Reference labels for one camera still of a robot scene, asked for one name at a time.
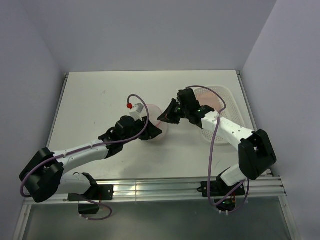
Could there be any pink bra in basket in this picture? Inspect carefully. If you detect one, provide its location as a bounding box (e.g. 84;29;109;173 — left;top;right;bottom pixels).
196;91;223;112

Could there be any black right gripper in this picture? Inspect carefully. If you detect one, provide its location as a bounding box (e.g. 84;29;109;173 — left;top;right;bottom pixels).
157;98;189;125

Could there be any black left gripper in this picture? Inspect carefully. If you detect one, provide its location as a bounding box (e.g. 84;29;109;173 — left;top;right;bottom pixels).
122;116;162;144

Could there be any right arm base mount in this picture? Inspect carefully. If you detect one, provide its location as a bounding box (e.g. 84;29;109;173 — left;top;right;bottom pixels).
210;180;248;213

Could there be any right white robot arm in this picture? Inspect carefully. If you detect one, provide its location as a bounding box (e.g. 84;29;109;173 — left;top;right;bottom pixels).
157;88;277;195

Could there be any aluminium rail frame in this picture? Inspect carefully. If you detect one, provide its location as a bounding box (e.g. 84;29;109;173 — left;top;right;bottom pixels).
12;72;301;240

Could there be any white mesh laundry bag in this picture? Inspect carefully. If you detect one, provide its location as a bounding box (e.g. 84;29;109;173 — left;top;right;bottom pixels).
147;104;169;142

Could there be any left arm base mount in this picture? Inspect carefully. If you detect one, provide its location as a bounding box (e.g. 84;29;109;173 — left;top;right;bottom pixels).
67;184;114;221

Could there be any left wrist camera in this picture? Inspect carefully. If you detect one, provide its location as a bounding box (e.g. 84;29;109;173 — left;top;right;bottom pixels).
129;103;145;121

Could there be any white perforated plastic basket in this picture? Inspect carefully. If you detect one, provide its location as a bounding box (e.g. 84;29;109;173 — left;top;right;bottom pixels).
193;85;247;145

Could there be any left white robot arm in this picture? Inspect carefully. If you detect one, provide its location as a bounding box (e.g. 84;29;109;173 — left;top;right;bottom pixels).
19;116;163;203

